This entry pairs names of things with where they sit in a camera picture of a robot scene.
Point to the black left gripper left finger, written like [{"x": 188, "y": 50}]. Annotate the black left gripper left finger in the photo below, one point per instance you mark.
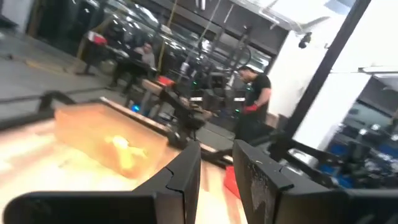
[{"x": 180, "y": 183}]

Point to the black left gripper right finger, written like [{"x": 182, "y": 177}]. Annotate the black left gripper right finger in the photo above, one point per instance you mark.
[{"x": 264, "y": 186}]

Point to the red flat object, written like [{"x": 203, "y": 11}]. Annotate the red flat object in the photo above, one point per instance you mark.
[{"x": 232, "y": 182}]

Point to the black background robot station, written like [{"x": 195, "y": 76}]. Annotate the black background robot station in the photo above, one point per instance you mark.
[{"x": 214, "y": 99}]

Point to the person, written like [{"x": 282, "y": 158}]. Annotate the person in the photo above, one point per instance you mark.
[
  {"x": 146, "y": 56},
  {"x": 256, "y": 90}
]

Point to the wooden table top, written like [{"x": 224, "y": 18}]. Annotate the wooden table top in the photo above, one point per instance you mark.
[{"x": 152, "y": 86}]

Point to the red item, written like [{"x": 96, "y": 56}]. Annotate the red item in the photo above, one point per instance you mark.
[{"x": 165, "y": 81}]

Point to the yellow-orange plastic bin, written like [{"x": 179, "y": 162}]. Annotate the yellow-orange plastic bin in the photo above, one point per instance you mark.
[{"x": 87, "y": 130}]

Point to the blue storage bins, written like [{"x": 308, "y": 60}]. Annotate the blue storage bins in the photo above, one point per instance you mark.
[{"x": 388, "y": 151}]

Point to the black floor stand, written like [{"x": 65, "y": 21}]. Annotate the black floor stand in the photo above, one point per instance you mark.
[{"x": 90, "y": 59}]

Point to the red box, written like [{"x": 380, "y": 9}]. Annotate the red box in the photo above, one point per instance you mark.
[{"x": 98, "y": 39}]

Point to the black security camera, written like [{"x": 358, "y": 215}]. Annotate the black security camera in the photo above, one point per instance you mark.
[{"x": 305, "y": 40}]

